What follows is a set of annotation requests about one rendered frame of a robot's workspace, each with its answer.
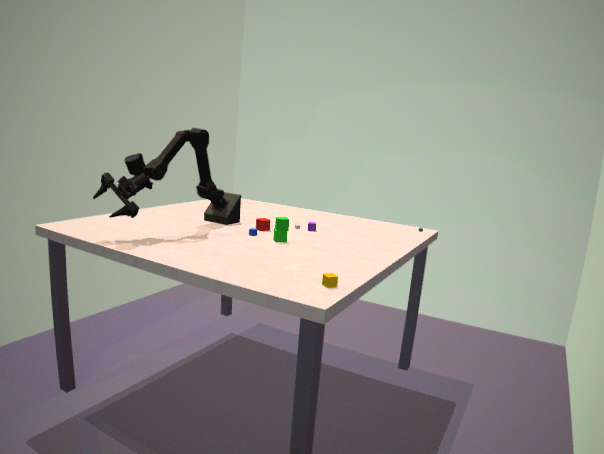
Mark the red block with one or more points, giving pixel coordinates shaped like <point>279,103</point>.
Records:
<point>263,224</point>

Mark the yellow cube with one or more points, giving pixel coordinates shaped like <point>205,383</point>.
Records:
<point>330,280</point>

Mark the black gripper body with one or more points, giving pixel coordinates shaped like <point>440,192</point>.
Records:
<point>122,193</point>

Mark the green block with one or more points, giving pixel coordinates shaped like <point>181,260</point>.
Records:
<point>282,224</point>
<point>280,236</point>

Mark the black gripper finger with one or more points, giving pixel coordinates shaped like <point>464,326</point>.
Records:
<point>123,211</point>
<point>102,189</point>

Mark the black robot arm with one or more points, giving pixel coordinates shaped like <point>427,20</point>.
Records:
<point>156,168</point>

